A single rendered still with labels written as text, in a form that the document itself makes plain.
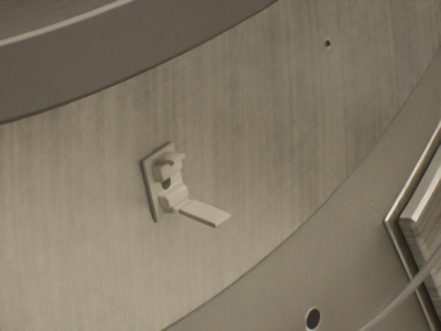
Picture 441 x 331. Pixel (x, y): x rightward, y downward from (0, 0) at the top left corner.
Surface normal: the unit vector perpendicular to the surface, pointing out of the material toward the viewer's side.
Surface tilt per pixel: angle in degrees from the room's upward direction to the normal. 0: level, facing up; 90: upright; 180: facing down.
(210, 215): 23
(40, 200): 90
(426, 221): 90
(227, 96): 90
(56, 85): 90
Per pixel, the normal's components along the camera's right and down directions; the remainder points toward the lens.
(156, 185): 0.76, 0.08
